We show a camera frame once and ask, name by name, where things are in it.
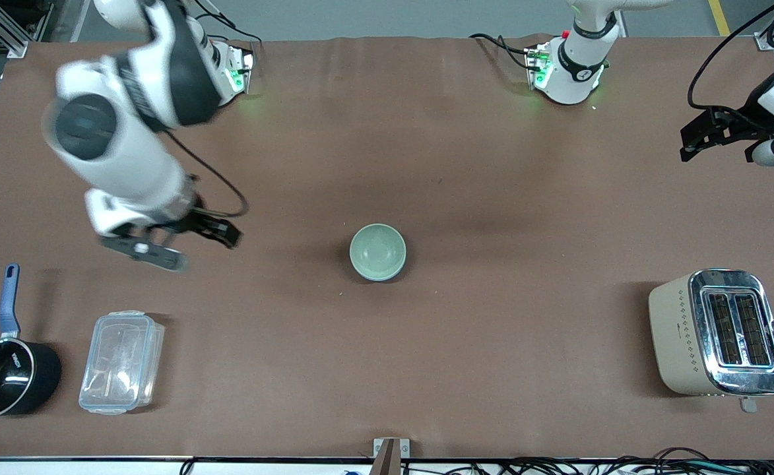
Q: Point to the brown table mat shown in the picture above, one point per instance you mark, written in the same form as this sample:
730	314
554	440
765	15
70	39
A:
360	363

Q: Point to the metal mount bracket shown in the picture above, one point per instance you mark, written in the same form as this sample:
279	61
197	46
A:
390	452

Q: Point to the clear plastic food container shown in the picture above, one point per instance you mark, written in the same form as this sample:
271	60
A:
121	363

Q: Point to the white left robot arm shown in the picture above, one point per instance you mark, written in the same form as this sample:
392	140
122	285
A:
575	59

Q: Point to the green bowl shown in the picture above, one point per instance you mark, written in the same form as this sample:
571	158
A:
378	251

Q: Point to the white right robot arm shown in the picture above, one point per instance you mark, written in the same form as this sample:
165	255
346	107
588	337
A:
129	158

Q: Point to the beige chrome toaster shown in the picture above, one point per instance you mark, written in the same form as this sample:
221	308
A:
683	336

